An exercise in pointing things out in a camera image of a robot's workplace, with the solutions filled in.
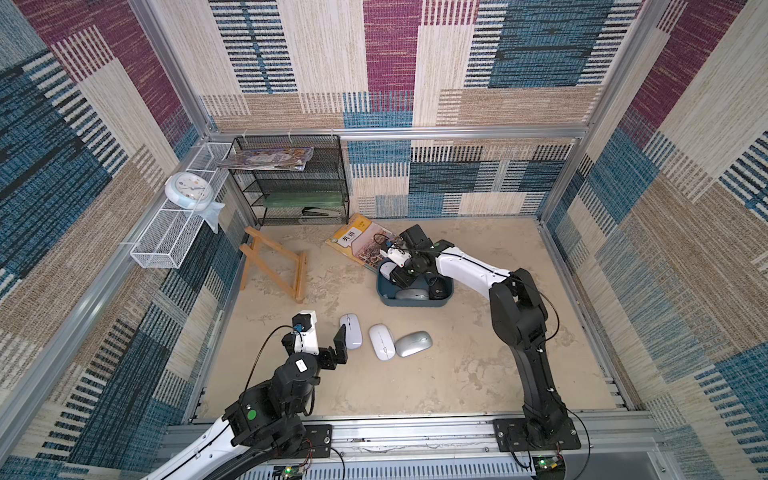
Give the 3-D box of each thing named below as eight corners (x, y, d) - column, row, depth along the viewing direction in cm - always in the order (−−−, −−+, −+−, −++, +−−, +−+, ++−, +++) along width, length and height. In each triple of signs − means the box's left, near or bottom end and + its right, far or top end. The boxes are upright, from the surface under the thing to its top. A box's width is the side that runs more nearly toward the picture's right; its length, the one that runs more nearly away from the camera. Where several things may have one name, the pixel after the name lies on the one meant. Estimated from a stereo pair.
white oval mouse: (378, 364, 87) (378, 360, 85) (367, 330, 94) (366, 326, 92) (399, 356, 89) (399, 353, 87) (386, 324, 95) (386, 320, 93)
